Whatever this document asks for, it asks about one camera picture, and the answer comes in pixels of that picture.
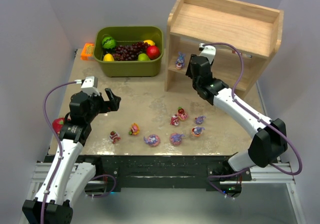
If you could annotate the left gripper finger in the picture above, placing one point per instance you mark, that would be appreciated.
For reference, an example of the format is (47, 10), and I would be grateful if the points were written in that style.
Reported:
(111, 96)
(114, 104)

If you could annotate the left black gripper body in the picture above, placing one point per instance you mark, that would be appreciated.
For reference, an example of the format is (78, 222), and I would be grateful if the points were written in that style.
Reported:
(104, 104)

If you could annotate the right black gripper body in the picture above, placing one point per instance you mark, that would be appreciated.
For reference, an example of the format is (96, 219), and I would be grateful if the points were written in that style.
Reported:
(195, 71)

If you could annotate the purple bunny with bottle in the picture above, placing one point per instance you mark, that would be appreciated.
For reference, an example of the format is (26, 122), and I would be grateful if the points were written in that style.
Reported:
(180, 62)

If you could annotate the purple bunny pink donut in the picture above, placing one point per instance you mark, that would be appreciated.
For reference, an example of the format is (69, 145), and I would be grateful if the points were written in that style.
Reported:
(152, 140)
(176, 139)

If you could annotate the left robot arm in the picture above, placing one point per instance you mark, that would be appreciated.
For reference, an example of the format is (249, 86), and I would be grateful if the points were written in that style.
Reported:
(61, 156)

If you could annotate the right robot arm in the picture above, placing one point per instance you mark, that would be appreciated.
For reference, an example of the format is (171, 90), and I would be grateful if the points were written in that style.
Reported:
(267, 143)

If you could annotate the wooden two-tier shelf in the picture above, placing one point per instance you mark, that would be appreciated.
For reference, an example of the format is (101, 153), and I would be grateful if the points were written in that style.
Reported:
(236, 27)

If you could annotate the yellow lemon toy front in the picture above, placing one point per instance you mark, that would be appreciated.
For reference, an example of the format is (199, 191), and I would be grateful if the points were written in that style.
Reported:
(108, 58)

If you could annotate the yellow lemon toy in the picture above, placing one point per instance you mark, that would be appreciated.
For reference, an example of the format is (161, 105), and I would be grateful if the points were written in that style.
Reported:
(108, 58)
(149, 42)

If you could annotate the pink bear yellow flower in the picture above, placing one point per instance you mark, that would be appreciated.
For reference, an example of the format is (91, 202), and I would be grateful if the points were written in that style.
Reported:
(134, 129)

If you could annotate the red strawberry bear figure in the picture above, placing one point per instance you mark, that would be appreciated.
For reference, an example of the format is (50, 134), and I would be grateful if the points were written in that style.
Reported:
(114, 137)

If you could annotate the red strawberry toy at edge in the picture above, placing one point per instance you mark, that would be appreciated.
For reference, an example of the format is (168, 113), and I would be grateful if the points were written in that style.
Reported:
(57, 124)

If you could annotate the purple grape bunch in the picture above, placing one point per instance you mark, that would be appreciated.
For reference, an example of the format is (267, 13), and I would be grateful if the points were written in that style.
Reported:
(129, 52)

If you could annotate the orange snack box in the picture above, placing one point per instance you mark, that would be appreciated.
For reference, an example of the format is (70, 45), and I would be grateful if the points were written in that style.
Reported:
(87, 52)

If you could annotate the green pear toy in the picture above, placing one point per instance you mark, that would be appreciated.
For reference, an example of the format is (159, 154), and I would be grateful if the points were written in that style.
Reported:
(143, 57)

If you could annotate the green watermelon toy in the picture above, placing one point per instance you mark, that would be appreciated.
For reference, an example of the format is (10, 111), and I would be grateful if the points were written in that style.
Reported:
(108, 43)

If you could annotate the pink bear strawberry donut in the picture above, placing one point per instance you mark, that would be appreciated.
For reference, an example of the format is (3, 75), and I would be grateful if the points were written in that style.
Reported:
(182, 114)

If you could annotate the red apple toy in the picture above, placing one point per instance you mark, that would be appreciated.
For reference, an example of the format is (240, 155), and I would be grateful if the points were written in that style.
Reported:
(153, 52)

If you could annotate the small purple bunny lying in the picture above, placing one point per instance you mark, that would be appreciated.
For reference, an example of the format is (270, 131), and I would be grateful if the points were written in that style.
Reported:
(200, 120)

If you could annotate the yellow lemon toy back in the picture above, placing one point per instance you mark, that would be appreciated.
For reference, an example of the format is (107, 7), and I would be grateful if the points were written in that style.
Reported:
(149, 42)

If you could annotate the pink bear with cake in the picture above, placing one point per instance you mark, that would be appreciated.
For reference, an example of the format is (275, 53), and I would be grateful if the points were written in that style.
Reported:
(174, 120)

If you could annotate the green plastic basin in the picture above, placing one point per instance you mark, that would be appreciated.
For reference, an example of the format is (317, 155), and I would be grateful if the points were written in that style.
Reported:
(125, 35)

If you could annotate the purple bunny orange cup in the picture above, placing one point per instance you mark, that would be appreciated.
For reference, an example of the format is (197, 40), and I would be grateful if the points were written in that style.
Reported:
(197, 131)

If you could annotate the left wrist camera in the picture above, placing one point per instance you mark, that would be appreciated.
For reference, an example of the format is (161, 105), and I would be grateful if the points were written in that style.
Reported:
(89, 85)

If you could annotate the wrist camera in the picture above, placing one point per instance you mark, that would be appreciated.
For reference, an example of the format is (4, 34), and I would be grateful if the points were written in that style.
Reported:
(89, 85)
(207, 51)

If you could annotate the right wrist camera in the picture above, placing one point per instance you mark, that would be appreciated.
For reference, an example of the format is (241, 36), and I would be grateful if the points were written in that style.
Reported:
(207, 51)

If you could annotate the black base frame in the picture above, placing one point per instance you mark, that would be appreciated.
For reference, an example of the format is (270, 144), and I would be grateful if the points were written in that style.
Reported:
(116, 172)

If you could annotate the aluminium rail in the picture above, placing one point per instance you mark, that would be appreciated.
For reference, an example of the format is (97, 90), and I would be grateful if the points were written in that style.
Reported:
(274, 173)

